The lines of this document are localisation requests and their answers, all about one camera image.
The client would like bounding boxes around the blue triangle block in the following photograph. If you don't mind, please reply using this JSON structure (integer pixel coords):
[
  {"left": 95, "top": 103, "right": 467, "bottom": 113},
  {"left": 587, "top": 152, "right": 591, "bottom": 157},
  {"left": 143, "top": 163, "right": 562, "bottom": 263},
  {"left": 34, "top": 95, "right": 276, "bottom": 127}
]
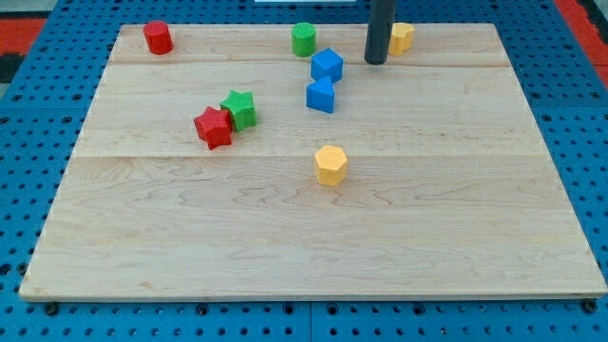
[{"left": 306, "top": 76, "right": 334, "bottom": 113}]

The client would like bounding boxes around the green star block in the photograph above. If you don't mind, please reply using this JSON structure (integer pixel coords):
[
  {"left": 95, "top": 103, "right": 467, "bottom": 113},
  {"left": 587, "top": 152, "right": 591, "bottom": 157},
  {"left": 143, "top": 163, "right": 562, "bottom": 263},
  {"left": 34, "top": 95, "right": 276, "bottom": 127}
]
[{"left": 220, "top": 90, "right": 257, "bottom": 132}]

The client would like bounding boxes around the red star block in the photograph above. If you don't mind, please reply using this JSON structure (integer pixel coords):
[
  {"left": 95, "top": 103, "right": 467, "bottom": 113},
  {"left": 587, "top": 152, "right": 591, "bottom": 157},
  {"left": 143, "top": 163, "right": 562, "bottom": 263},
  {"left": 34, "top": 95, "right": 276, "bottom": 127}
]
[{"left": 194, "top": 106, "right": 233, "bottom": 150}]

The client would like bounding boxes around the yellow hexagon block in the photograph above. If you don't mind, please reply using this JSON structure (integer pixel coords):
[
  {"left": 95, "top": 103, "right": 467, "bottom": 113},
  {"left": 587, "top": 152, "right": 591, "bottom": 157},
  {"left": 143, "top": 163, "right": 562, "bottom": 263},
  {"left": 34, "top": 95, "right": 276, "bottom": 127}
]
[{"left": 313, "top": 145, "right": 349, "bottom": 186}]

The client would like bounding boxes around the light wooden board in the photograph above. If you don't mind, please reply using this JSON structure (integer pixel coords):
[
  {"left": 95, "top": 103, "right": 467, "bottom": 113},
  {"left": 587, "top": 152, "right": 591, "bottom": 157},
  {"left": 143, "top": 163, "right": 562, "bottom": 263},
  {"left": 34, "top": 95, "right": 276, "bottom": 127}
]
[{"left": 19, "top": 24, "right": 607, "bottom": 302}]

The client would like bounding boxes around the blue cube block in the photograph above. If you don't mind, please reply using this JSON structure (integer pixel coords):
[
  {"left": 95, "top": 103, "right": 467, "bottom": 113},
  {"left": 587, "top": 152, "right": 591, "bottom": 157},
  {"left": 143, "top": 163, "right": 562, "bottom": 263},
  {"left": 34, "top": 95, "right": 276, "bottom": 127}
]
[{"left": 311, "top": 48, "right": 344, "bottom": 83}]

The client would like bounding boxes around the green cylinder block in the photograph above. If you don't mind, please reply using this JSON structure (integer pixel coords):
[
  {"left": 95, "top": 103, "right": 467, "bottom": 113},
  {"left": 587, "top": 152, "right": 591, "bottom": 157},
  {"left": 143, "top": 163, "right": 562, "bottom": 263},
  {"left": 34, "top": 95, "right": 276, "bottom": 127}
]
[{"left": 291, "top": 22, "right": 316, "bottom": 57}]

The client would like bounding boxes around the yellow heart block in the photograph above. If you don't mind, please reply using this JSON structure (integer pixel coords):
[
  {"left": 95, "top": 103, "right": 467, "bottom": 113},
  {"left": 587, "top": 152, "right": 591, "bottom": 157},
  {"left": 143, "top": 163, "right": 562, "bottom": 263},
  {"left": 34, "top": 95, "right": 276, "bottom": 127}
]
[{"left": 389, "top": 23, "right": 415, "bottom": 56}]

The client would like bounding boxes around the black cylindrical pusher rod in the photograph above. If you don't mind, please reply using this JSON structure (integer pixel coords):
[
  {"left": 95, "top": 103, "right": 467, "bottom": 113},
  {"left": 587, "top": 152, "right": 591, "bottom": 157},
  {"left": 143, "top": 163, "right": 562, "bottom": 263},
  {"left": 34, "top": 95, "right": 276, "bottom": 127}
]
[{"left": 364, "top": 0, "right": 397, "bottom": 66}]

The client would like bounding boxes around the red cylinder block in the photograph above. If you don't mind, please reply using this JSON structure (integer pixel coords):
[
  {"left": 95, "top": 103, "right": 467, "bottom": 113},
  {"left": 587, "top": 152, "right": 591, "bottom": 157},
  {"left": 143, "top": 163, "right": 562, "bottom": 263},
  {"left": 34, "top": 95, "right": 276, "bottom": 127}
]
[{"left": 142, "top": 20, "right": 174, "bottom": 55}]

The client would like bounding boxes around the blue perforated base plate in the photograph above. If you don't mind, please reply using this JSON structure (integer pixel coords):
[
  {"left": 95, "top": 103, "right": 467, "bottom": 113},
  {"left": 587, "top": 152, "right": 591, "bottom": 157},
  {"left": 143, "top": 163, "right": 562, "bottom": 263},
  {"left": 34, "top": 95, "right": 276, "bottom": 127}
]
[{"left": 1, "top": 0, "right": 607, "bottom": 341}]

